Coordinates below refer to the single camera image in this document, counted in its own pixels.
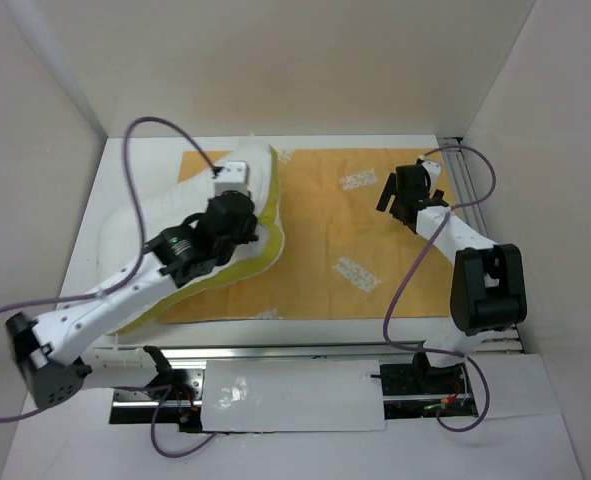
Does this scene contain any Mickey Mouse pillowcase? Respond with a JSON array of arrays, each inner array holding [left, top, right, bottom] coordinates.
[[156, 148, 425, 324]]

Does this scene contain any white pillow yellow edge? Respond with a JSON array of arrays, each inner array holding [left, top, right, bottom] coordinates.
[[96, 142, 285, 334]]

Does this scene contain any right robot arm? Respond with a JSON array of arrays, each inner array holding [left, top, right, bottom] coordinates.
[[376, 160, 527, 393]]

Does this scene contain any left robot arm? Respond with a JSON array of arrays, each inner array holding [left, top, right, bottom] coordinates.
[[5, 190, 258, 410]]

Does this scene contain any white cover plate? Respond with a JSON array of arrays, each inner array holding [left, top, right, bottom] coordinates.
[[201, 360, 386, 433]]

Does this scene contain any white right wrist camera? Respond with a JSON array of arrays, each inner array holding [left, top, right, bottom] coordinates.
[[417, 155, 442, 189]]

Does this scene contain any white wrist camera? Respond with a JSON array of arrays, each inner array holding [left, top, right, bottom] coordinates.
[[214, 161, 250, 196], [417, 155, 442, 189]]

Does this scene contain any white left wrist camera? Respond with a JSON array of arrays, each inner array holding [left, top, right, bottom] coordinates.
[[214, 161, 250, 196]]

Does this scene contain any aluminium side rail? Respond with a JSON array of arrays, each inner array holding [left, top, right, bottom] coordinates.
[[438, 137, 498, 354]]

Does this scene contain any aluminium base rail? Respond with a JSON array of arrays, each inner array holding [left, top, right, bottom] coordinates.
[[52, 341, 526, 362]]

